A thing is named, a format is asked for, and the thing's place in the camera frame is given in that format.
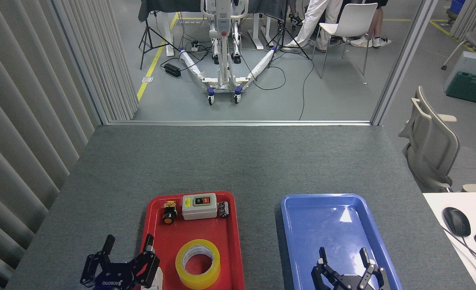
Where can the blue plastic tray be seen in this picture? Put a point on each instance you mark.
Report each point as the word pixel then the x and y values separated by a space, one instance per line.
pixel 314 225

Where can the white chair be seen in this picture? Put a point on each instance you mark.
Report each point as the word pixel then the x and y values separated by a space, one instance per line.
pixel 356 16

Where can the grey vertical blinds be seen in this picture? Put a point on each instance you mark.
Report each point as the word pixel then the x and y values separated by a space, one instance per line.
pixel 20 121

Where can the white power strip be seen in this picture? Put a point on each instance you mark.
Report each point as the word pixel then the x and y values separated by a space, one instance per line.
pixel 194 46

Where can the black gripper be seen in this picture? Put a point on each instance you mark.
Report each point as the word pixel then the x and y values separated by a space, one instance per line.
pixel 349 282
pixel 115 278

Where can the silver post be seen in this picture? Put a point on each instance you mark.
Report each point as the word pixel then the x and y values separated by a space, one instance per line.
pixel 402 64

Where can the silver floor plate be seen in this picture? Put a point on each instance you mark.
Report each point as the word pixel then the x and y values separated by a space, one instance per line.
pixel 147 79

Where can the black power adapter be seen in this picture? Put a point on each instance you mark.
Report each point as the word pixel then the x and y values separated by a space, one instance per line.
pixel 172 70

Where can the blue bin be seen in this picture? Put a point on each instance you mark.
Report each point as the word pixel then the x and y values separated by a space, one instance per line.
pixel 457 8

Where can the white stand on wheels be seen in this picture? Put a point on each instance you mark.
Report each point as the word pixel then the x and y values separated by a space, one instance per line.
pixel 223 76

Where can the black computer mouse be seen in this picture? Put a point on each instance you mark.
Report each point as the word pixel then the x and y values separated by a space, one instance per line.
pixel 456 221

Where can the white plastic block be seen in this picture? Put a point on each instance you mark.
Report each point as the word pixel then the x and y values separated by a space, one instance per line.
pixel 158 278

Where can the red plastic tray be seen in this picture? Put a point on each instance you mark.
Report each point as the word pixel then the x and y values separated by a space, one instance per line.
pixel 205 229

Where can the white desk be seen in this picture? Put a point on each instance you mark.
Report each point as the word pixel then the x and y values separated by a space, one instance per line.
pixel 435 205

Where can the small black switch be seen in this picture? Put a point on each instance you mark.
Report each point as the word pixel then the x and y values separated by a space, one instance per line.
pixel 223 209

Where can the person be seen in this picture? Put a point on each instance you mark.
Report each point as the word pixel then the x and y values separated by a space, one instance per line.
pixel 314 16
pixel 361 41

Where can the silver table rail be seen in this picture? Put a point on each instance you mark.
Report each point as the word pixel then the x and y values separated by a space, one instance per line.
pixel 238 123

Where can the orange push button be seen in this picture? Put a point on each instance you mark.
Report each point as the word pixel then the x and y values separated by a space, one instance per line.
pixel 168 217

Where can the desk with black cloth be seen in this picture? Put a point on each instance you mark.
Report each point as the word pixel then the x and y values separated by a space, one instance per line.
pixel 165 6

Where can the beige office chair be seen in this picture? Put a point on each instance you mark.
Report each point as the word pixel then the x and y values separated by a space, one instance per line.
pixel 431 149

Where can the black tripod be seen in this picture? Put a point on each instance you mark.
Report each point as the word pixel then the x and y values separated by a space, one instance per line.
pixel 147 25
pixel 285 20

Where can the yellow tape roll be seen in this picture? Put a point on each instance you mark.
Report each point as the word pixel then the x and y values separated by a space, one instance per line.
pixel 181 274

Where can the green case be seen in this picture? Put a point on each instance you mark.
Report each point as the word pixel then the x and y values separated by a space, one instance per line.
pixel 469 86

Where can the grey switch box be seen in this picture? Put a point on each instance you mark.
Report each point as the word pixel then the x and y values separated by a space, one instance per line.
pixel 199 211

